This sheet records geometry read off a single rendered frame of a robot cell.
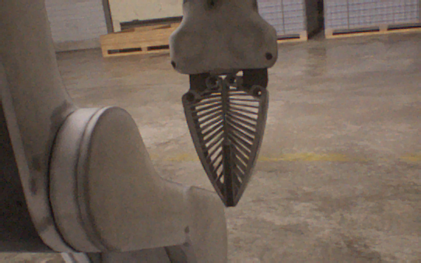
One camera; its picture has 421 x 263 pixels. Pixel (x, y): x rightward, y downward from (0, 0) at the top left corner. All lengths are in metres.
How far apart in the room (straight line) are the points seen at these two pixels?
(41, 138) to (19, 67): 0.07
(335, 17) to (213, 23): 5.99
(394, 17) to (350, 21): 0.53
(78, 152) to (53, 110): 0.06
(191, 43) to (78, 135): 0.14
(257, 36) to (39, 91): 0.21
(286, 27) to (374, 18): 1.10
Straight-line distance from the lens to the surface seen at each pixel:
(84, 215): 0.46
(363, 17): 6.40
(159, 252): 0.82
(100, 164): 0.46
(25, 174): 0.47
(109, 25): 9.28
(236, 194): 0.46
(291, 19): 6.44
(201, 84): 0.47
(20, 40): 0.46
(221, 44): 0.44
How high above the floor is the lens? 0.74
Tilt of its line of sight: 17 degrees down
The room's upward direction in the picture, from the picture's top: 7 degrees counter-clockwise
